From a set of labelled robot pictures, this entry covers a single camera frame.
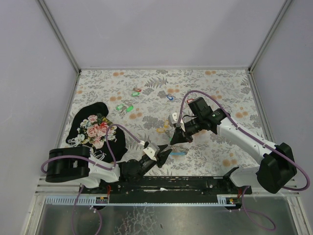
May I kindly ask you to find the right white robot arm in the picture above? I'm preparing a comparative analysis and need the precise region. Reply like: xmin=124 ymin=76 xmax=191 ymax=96
xmin=168 ymin=97 xmax=297 ymax=193

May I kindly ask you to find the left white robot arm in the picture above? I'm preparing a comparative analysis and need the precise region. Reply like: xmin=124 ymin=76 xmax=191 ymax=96
xmin=41 ymin=143 xmax=172 ymax=188

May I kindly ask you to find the yellow key tag upper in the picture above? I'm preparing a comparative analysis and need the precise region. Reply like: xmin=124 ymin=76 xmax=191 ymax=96
xmin=164 ymin=120 xmax=169 ymax=128

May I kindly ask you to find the floral table mat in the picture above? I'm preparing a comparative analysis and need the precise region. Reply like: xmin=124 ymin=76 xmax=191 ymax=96
xmin=63 ymin=70 xmax=265 ymax=176

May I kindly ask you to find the green key tag middle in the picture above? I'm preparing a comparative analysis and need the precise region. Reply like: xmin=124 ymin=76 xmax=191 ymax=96
xmin=126 ymin=106 xmax=134 ymax=112

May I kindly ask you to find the green key tag left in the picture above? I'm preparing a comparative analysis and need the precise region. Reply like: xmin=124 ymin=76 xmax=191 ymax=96
xmin=116 ymin=104 xmax=124 ymax=110

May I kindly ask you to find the black floral cloth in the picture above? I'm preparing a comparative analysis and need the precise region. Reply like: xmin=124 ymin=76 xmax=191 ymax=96
xmin=66 ymin=102 xmax=128 ymax=163

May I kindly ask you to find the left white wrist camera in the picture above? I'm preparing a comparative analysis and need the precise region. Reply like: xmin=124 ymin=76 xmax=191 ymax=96
xmin=143 ymin=143 xmax=159 ymax=161

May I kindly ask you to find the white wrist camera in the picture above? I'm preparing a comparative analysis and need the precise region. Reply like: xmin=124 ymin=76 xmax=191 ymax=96
xmin=168 ymin=113 xmax=184 ymax=129
xmin=143 ymin=143 xmax=159 ymax=161

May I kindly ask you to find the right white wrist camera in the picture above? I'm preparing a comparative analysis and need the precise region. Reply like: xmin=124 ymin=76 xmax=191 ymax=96
xmin=168 ymin=113 xmax=184 ymax=129

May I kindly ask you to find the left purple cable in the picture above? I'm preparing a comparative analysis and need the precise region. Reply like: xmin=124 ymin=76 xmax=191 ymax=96
xmin=41 ymin=123 xmax=147 ymax=235

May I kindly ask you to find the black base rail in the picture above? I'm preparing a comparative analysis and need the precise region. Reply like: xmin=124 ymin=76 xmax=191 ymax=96
xmin=83 ymin=176 xmax=245 ymax=204

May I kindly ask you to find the right white cable duct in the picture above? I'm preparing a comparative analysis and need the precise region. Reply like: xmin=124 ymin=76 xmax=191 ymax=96
xmin=217 ymin=195 xmax=242 ymax=209

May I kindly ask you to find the white cable duct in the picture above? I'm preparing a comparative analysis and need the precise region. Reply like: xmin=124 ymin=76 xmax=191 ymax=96
xmin=217 ymin=195 xmax=242 ymax=209
xmin=45 ymin=196 xmax=109 ymax=206

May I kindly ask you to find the left white cable duct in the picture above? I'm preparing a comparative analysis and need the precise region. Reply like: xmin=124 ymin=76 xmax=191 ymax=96
xmin=45 ymin=196 xmax=109 ymax=206

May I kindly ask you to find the left aluminium frame post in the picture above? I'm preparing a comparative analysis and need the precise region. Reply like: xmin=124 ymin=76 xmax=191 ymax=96
xmin=36 ymin=0 xmax=81 ymax=74

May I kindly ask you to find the aluminium frame post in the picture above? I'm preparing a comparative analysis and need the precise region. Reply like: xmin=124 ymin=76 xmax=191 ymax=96
xmin=36 ymin=0 xmax=81 ymax=74
xmin=247 ymin=0 xmax=293 ymax=74

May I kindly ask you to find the right aluminium frame post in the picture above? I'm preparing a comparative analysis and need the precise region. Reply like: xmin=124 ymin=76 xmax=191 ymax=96
xmin=247 ymin=0 xmax=293 ymax=74

